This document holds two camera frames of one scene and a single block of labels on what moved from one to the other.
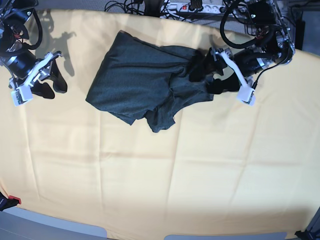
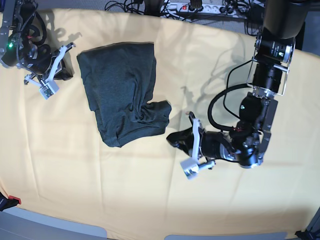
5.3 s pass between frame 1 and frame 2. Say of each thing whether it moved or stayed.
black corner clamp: stayed
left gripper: moved
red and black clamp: stayed
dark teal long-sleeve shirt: moved
